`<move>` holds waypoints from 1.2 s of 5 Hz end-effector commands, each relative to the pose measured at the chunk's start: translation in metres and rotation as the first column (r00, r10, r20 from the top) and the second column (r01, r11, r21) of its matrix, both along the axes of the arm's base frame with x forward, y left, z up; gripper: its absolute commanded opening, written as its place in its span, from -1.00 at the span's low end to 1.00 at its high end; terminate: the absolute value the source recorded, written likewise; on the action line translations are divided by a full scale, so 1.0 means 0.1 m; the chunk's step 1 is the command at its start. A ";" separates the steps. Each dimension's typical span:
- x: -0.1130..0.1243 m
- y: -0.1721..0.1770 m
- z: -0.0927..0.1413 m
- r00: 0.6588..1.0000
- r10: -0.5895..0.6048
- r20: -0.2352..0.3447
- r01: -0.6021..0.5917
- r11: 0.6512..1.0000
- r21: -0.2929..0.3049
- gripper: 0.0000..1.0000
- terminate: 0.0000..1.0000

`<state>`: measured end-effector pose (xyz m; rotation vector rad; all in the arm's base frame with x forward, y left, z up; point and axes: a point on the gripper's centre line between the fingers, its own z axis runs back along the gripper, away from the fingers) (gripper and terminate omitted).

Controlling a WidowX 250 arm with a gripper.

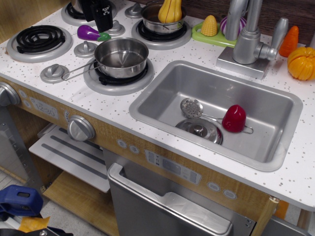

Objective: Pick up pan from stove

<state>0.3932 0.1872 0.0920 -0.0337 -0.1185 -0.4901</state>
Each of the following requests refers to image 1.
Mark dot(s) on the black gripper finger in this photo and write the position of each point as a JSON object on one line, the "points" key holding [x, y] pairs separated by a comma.
{"points": [[102, 15], [87, 10]]}

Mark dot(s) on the steel saucepan with wire handle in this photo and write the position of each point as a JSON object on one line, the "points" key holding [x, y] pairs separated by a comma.
{"points": [[120, 58]]}

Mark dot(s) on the back left stove burner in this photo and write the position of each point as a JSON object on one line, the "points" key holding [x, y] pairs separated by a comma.
{"points": [[70, 16]]}

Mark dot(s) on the stove burner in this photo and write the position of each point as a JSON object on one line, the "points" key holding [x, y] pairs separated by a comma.
{"points": [[157, 41], [39, 44], [101, 83], [70, 16]]}

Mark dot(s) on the grey stove knob centre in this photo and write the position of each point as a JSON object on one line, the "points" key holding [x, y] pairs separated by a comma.
{"points": [[116, 30]]}

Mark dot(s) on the grey stove knob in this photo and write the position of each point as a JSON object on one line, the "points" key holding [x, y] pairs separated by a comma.
{"points": [[116, 30], [53, 73], [85, 50], [134, 12]]}

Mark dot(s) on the grey stove knob back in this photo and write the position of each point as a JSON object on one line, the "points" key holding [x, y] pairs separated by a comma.
{"points": [[134, 12]]}

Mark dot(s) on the grey stove knob middle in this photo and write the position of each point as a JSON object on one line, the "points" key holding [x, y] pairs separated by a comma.
{"points": [[85, 50]]}

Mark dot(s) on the back right stove burner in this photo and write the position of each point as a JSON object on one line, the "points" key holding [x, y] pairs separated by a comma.
{"points": [[157, 41]]}

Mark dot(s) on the front left stove burner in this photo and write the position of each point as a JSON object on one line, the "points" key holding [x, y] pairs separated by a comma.
{"points": [[39, 44]]}

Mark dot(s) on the front right stove burner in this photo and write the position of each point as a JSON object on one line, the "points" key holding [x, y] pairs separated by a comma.
{"points": [[101, 83]]}

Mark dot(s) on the grey stove knob front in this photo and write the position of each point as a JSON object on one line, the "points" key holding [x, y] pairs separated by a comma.
{"points": [[53, 73]]}

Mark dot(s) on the purple toy eggplant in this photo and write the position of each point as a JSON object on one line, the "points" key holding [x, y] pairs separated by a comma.
{"points": [[86, 32]]}

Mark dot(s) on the steel pot on back burner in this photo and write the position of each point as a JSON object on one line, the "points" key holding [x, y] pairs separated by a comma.
{"points": [[151, 22]]}

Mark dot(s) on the yellow toy squash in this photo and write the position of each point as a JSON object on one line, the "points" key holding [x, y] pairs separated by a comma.
{"points": [[171, 11]]}

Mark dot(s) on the yellow toy corn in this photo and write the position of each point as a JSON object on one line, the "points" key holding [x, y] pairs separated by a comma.
{"points": [[209, 26]]}

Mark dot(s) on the silver oven dial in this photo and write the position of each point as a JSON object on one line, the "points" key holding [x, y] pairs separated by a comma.
{"points": [[79, 129]]}

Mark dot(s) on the green plastic tray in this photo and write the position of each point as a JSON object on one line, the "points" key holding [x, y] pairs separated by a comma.
{"points": [[218, 40]]}

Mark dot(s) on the silver dial at left edge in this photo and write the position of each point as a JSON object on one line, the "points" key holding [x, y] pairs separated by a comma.
{"points": [[8, 96]]}

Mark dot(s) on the purple white toy onion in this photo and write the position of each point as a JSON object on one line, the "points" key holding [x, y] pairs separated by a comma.
{"points": [[223, 24]]}

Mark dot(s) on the steel slotted spoon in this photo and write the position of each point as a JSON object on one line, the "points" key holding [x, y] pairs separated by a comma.
{"points": [[192, 108]]}

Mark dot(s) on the white oven shelf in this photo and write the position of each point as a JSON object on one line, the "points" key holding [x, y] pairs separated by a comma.
{"points": [[84, 160]]}

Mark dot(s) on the silver toy faucet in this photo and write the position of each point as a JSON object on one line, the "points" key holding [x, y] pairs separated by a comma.
{"points": [[250, 56]]}

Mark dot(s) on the steel pot lid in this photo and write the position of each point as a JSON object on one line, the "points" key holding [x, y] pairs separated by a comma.
{"points": [[202, 128]]}

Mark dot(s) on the red toy pepper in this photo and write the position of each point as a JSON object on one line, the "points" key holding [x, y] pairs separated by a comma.
{"points": [[234, 119]]}

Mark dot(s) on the orange toy carrot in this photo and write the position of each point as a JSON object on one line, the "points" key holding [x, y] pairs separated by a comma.
{"points": [[290, 42]]}

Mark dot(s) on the grey dishwasher door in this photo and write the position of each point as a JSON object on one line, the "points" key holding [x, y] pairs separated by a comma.
{"points": [[147, 204]]}

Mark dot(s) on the orange toy pumpkin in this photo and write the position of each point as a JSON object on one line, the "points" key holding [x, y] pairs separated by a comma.
{"points": [[301, 63]]}

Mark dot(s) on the blue clamp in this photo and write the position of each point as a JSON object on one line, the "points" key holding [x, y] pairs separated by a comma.
{"points": [[20, 201]]}

